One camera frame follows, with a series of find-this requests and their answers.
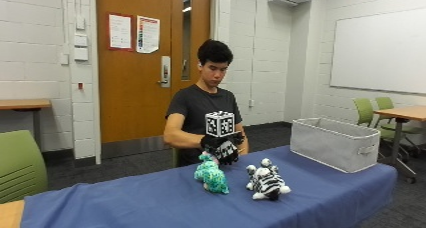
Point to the teal spotted plush toy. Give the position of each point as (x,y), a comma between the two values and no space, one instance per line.
(210,174)

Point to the white marker cube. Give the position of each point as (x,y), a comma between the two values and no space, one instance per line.
(220,124)

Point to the zebra striped plush toy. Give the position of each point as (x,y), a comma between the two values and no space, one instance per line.
(266,181)

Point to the blue tablecloth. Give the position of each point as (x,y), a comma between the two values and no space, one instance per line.
(213,198)

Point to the the person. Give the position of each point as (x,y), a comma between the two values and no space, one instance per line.
(200,104)

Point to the grey fabric storage bin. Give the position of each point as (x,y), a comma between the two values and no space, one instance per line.
(334,144)

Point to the green chair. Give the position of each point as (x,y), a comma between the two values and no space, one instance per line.
(390,114)
(20,164)
(366,113)

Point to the wooden door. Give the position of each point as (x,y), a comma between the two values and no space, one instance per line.
(141,61)

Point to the red fire alarm pull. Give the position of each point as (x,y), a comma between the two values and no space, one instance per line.
(80,85)

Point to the colourful paper poster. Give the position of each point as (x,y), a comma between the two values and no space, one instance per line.
(148,34)

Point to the wooden table grey legs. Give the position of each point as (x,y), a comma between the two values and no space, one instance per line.
(403,121)

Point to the white paper notice red border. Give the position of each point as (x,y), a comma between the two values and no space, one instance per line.
(120,31)

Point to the white whiteboard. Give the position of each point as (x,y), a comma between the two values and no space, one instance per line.
(379,51)

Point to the wooden desk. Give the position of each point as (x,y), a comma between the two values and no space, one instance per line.
(24,106)

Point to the white wall switch box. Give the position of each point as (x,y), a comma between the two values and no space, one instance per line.
(80,54)
(80,40)

